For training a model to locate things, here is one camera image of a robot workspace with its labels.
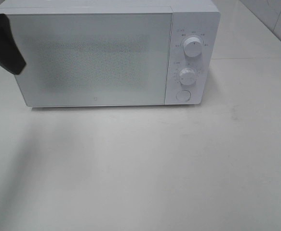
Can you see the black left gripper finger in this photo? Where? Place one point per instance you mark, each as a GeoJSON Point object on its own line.
{"type": "Point", "coordinates": [10, 57]}

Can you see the white round door button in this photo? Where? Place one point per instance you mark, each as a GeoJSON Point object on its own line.
{"type": "Point", "coordinates": [183, 96]}

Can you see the white microwave door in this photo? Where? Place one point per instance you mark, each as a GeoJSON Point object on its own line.
{"type": "Point", "coordinates": [87, 60]}

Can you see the white microwave oven body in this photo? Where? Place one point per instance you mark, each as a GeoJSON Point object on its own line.
{"type": "Point", "coordinates": [189, 17]}

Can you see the white lower timer knob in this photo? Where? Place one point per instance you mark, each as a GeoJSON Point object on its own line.
{"type": "Point", "coordinates": [188, 76]}

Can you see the white upper power knob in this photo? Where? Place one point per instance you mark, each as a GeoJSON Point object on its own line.
{"type": "Point", "coordinates": [192, 46]}

